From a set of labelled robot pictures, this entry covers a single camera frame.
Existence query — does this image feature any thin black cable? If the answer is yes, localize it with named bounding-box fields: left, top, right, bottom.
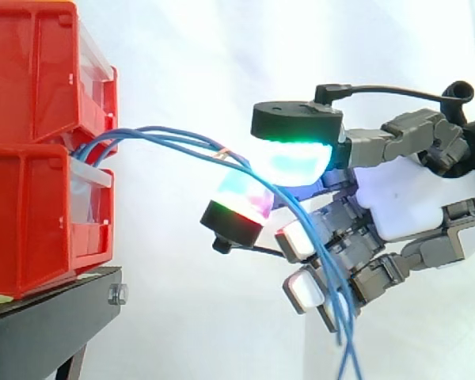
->
left=314, top=82, right=445, bottom=108
left=211, top=232, right=287, bottom=259

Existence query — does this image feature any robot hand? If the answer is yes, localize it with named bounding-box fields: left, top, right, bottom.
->
left=199, top=101, right=475, bottom=333

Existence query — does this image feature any red bin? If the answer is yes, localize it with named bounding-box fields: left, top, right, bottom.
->
left=0, top=0, right=120, bottom=156
left=0, top=140, right=116, bottom=301

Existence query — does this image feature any black coiled cable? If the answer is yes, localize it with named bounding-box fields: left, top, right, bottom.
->
left=440, top=80, right=475, bottom=128

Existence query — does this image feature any black stand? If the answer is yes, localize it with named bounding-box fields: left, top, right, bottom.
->
left=0, top=265, right=131, bottom=380

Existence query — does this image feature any blue cable bundle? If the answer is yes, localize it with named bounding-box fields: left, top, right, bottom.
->
left=74, top=124, right=366, bottom=380

